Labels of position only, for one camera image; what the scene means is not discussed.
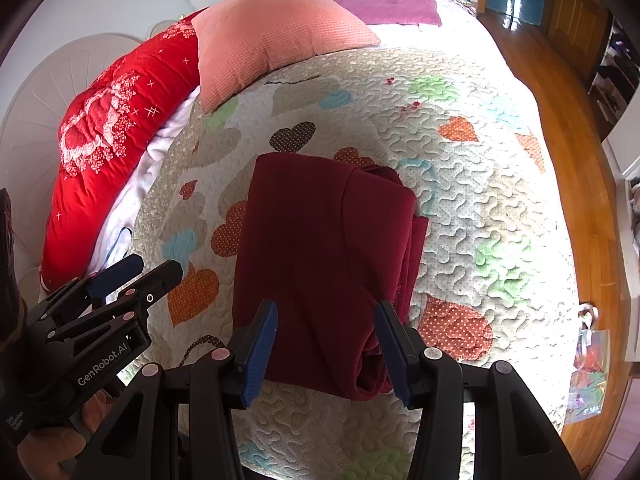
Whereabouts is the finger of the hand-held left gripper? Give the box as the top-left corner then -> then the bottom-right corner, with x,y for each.
27,253 -> 146,328
44,259 -> 185,343

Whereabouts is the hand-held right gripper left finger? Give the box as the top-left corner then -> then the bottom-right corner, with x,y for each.
75,299 -> 279,480

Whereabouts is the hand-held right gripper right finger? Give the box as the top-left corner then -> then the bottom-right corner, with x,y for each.
375,299 -> 582,480

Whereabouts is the dark red garment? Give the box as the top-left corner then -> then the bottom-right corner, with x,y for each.
231,152 -> 431,402

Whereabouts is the person's left hand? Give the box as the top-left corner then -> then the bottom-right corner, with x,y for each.
15,387 -> 121,478

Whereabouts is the white bed sheet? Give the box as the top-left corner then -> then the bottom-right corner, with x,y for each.
89,92 -> 203,278

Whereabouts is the red floral duvet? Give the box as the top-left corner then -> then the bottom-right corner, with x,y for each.
39,0 -> 311,293

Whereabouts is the heart patterned quilt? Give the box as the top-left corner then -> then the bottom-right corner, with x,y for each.
131,0 -> 581,480

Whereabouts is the colourful plastic bag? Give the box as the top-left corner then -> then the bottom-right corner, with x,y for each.
566,301 -> 613,425

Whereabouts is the pink pillow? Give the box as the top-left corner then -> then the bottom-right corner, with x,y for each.
191,0 -> 382,115

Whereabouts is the white cabinet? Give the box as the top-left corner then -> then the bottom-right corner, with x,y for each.
601,135 -> 640,243

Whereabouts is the open shelf unit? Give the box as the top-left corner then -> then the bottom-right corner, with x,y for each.
589,19 -> 640,142

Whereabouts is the purple towel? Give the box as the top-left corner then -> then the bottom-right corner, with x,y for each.
324,0 -> 443,28

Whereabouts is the wooden door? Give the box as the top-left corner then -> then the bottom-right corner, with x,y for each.
544,0 -> 615,78

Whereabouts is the blue cable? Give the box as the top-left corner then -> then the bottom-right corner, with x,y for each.
101,226 -> 135,275

